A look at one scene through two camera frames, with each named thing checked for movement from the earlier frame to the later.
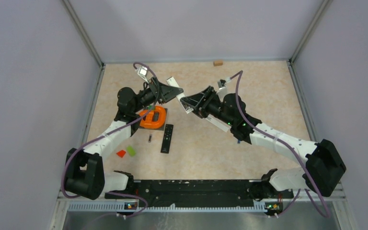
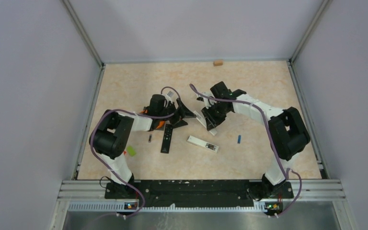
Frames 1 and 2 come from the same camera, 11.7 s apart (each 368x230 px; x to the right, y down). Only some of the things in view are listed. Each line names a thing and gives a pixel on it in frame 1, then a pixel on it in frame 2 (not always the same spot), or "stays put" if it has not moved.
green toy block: [132, 151] stays put
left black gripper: [169, 92] → [186, 113]
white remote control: [172, 82] → [200, 143]
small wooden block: [217, 63] stays put
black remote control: [167, 138] stays put
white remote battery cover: [218, 122] → [203, 120]
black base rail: [189, 193] stays put
